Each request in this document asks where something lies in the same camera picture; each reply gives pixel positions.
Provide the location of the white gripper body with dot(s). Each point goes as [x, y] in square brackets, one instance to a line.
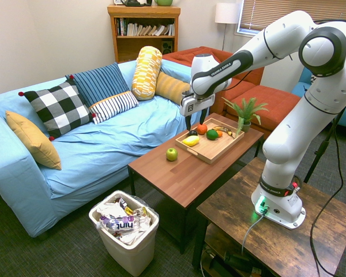
[194, 105]

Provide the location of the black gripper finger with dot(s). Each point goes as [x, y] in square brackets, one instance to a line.
[203, 116]
[188, 124]

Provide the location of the green apple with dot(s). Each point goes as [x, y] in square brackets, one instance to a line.
[171, 154]

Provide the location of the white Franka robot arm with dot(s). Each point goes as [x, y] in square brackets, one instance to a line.
[288, 138]

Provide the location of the wooden serving tray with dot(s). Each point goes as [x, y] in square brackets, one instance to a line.
[216, 150]

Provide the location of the black avocado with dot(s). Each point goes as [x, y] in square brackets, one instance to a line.
[193, 133]

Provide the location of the yellow lemon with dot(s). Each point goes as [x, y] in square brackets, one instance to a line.
[191, 140]

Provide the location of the green round fruit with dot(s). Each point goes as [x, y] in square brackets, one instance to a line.
[211, 134]

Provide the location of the small orange fruit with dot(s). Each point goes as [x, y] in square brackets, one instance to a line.
[220, 134]

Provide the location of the brown spotted banana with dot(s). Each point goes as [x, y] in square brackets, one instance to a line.
[226, 132]

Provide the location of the mustard striped pillow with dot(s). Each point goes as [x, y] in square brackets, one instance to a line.
[170, 86]

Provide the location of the potted green fern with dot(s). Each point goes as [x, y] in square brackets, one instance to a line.
[246, 114]

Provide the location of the reddish wood coffee table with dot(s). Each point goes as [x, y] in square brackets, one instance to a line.
[184, 179]

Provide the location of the yellow patterned bolster pillow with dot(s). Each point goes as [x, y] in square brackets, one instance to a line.
[145, 72]

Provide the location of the orange sofa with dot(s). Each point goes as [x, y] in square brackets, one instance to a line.
[265, 98]

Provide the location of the black bookshelf speaker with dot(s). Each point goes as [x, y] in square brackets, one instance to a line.
[167, 47]

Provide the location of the white navy striped pillow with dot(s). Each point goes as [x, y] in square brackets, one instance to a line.
[114, 105]

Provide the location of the wooden bookshelf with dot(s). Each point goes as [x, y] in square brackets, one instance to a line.
[144, 46]

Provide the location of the row of books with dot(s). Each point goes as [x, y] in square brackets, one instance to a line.
[145, 29]

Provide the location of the light blue sofa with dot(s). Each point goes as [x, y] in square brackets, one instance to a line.
[98, 150]

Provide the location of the white floor lamp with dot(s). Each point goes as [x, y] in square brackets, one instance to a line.
[226, 14]

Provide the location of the blue striped pillow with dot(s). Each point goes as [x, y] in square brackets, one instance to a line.
[101, 82]

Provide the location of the green pot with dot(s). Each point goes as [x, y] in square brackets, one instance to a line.
[163, 2]

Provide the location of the wooden window blinds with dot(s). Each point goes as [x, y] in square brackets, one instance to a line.
[259, 14]

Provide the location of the black object on bookshelf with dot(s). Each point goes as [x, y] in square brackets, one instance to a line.
[135, 3]

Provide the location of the crumpled hint wrapper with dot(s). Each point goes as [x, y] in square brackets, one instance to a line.
[121, 225]

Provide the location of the black tripod stand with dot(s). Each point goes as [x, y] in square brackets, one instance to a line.
[320, 153]

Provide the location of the black white checked pillow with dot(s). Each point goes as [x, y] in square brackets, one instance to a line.
[57, 106]

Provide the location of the beige trash bin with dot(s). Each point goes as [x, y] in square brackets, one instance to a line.
[127, 251]

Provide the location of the rustic dark wood table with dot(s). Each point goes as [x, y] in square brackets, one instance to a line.
[276, 248]

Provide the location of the plain mustard pillow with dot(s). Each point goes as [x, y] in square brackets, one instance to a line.
[34, 141]

